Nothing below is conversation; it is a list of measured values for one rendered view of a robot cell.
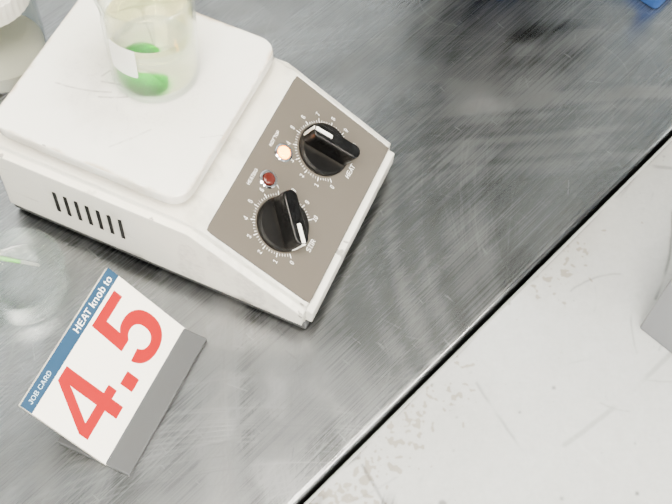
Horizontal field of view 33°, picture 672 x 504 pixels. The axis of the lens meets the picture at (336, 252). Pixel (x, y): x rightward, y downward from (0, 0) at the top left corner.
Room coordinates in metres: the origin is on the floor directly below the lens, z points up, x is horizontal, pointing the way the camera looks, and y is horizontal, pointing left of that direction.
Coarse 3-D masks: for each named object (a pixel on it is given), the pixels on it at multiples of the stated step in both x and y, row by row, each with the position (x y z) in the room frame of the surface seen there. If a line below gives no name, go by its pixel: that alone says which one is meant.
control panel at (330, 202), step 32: (288, 96) 0.40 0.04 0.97; (320, 96) 0.41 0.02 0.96; (288, 128) 0.38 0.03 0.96; (352, 128) 0.40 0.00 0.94; (256, 160) 0.35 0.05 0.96; (288, 160) 0.36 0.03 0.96; (256, 192) 0.33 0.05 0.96; (320, 192) 0.35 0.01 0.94; (352, 192) 0.36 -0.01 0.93; (224, 224) 0.31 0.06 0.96; (256, 224) 0.32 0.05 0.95; (320, 224) 0.33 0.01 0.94; (256, 256) 0.30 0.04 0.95; (288, 256) 0.31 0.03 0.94; (320, 256) 0.31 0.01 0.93; (288, 288) 0.29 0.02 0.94
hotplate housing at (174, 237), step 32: (288, 64) 0.42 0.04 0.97; (256, 96) 0.39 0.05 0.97; (256, 128) 0.37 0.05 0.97; (0, 160) 0.34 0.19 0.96; (32, 160) 0.34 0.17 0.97; (224, 160) 0.35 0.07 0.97; (384, 160) 0.39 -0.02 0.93; (32, 192) 0.33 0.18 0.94; (64, 192) 0.33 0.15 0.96; (96, 192) 0.32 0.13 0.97; (128, 192) 0.32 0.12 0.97; (224, 192) 0.33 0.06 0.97; (64, 224) 0.33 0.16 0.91; (96, 224) 0.32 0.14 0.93; (128, 224) 0.31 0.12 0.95; (160, 224) 0.30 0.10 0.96; (192, 224) 0.31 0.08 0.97; (352, 224) 0.34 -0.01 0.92; (160, 256) 0.31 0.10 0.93; (192, 256) 0.30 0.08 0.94; (224, 256) 0.30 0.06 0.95; (224, 288) 0.29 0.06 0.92; (256, 288) 0.29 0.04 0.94; (320, 288) 0.30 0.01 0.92; (288, 320) 0.28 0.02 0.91
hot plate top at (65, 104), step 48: (48, 48) 0.40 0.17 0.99; (96, 48) 0.40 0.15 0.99; (240, 48) 0.41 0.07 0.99; (48, 96) 0.37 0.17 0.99; (96, 96) 0.37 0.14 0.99; (192, 96) 0.37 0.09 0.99; (240, 96) 0.38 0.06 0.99; (48, 144) 0.33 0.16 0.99; (96, 144) 0.34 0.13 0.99; (144, 144) 0.34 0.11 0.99; (192, 144) 0.34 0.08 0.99; (144, 192) 0.31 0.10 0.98; (192, 192) 0.32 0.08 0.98
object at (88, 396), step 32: (96, 320) 0.26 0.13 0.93; (128, 320) 0.26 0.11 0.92; (160, 320) 0.27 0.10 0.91; (96, 352) 0.24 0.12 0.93; (128, 352) 0.25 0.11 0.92; (64, 384) 0.22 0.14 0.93; (96, 384) 0.23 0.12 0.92; (128, 384) 0.23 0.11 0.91; (64, 416) 0.21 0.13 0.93; (96, 416) 0.21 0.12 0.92; (96, 448) 0.19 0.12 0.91
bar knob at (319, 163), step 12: (312, 132) 0.37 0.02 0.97; (324, 132) 0.37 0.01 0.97; (336, 132) 0.39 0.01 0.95; (300, 144) 0.37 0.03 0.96; (312, 144) 0.37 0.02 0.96; (324, 144) 0.37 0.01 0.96; (336, 144) 0.37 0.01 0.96; (348, 144) 0.37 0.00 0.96; (312, 156) 0.37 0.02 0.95; (324, 156) 0.37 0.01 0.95; (336, 156) 0.37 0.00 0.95; (348, 156) 0.37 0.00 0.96; (312, 168) 0.36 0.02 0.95; (324, 168) 0.36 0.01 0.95; (336, 168) 0.36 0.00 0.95
